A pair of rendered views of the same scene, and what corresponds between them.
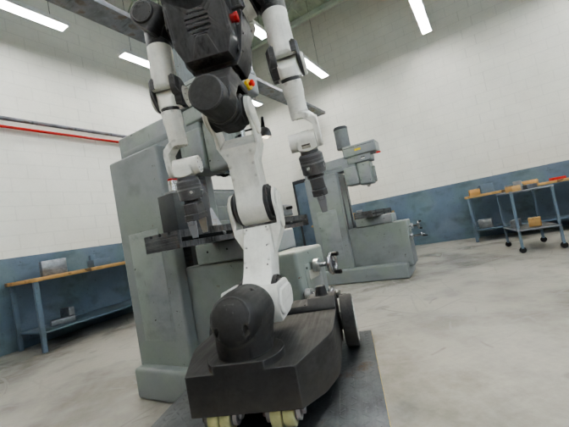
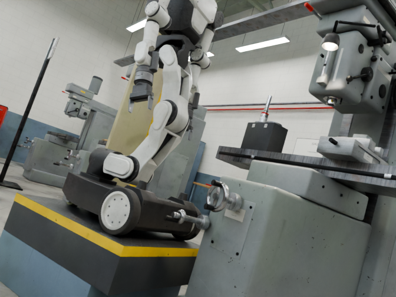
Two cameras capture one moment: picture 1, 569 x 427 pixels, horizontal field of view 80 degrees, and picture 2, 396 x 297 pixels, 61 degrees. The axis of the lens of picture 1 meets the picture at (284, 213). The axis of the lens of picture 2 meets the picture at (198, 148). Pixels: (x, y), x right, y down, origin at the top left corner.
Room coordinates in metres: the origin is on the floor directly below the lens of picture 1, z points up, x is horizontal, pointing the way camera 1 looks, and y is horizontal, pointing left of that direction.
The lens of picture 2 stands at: (2.15, -1.43, 0.68)
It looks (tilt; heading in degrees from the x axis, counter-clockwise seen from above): 7 degrees up; 113
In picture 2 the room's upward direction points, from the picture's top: 18 degrees clockwise
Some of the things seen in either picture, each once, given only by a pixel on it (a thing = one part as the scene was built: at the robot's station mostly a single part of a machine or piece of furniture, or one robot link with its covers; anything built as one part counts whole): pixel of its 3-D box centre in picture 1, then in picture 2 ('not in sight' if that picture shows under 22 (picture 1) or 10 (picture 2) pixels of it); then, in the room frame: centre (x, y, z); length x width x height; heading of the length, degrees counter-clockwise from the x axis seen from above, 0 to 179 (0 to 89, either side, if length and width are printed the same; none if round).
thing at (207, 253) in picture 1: (245, 246); (307, 190); (2.04, 0.26, 0.84); 0.50 x 0.35 x 0.12; 59
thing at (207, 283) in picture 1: (259, 305); (284, 264); (2.02, 0.24, 0.48); 0.81 x 0.32 x 0.60; 59
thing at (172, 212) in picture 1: (185, 211); (263, 139); (1.71, 0.49, 1.08); 0.22 x 0.12 x 0.20; 146
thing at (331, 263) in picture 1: (325, 263); (224, 198); (1.78, -0.16, 0.68); 0.16 x 0.12 x 0.12; 59
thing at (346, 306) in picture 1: (349, 319); (119, 211); (1.36, -0.18, 0.50); 0.20 x 0.05 x 0.20; 170
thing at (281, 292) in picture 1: (258, 300); (129, 169); (1.13, 0.14, 0.68); 0.21 x 0.20 x 0.13; 170
